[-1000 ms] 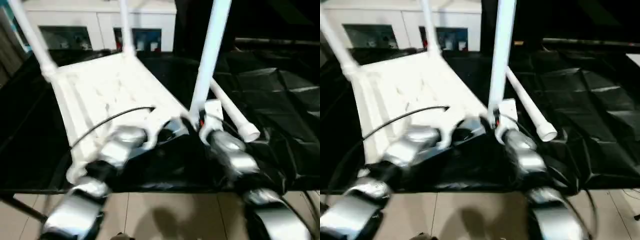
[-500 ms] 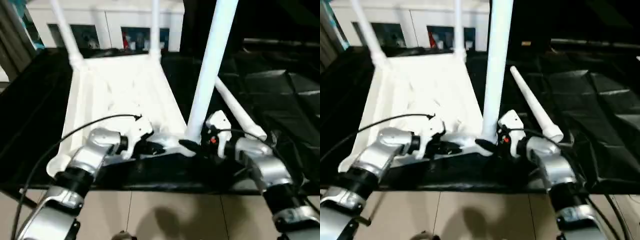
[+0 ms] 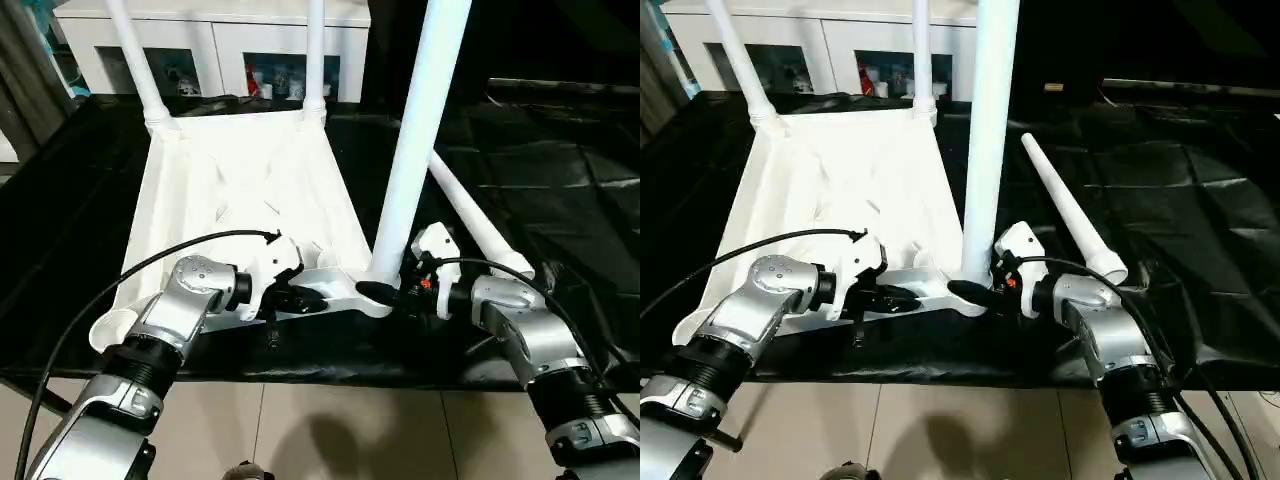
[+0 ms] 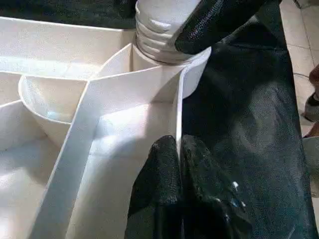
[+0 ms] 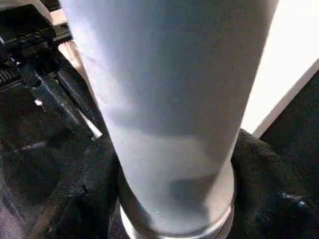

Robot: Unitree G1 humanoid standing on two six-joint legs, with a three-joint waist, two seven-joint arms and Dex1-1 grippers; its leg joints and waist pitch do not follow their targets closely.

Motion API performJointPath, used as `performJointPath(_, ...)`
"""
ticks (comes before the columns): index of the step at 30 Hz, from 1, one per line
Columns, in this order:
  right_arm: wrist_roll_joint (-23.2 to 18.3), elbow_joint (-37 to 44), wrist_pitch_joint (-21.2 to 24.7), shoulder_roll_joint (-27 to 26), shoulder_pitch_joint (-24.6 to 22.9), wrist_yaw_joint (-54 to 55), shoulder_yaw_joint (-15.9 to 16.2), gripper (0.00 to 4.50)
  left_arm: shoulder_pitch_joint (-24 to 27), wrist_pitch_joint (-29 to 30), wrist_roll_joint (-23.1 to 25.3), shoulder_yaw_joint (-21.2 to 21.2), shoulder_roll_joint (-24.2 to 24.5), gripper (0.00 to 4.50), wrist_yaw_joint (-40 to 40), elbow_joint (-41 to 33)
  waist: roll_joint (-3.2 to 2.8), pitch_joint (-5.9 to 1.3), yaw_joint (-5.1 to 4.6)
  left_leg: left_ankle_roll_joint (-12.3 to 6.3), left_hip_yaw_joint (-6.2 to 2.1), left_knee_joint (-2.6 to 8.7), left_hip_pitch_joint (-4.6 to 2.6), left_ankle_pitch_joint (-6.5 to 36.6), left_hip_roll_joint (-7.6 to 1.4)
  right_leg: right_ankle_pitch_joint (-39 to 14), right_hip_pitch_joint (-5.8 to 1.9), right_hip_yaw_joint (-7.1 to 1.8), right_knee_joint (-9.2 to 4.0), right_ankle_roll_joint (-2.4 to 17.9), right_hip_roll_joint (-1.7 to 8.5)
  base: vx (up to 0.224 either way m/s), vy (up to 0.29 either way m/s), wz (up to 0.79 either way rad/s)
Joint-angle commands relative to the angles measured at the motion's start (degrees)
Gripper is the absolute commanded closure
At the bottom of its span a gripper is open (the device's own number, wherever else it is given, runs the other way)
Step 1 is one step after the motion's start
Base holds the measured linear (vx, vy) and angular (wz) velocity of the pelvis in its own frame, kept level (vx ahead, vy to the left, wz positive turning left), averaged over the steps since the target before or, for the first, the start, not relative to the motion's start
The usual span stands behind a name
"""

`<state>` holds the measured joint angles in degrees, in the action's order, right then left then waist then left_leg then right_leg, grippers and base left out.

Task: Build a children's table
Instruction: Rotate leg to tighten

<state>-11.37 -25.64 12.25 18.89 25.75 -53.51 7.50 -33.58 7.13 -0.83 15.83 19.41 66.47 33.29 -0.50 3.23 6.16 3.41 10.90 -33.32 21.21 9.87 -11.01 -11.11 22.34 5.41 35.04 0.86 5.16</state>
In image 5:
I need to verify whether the white plastic table top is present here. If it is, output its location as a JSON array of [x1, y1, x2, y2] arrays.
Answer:
[[48, 0, 319, 140]]

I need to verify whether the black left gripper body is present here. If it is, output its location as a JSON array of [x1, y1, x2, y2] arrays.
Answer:
[[0, 0, 73, 93]]

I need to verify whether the black work mat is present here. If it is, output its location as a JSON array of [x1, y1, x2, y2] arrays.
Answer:
[[0, 72, 319, 239]]

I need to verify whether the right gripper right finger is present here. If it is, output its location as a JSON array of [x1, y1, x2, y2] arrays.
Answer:
[[231, 128, 319, 239]]

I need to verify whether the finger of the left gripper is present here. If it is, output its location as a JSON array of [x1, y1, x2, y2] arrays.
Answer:
[[32, 72, 77, 136], [57, 56, 103, 142]]

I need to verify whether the white plastic table leg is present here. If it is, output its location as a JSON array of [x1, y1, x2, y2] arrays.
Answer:
[[58, 0, 279, 239]]

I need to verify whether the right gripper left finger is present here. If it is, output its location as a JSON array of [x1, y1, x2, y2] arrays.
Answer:
[[53, 135, 131, 239]]

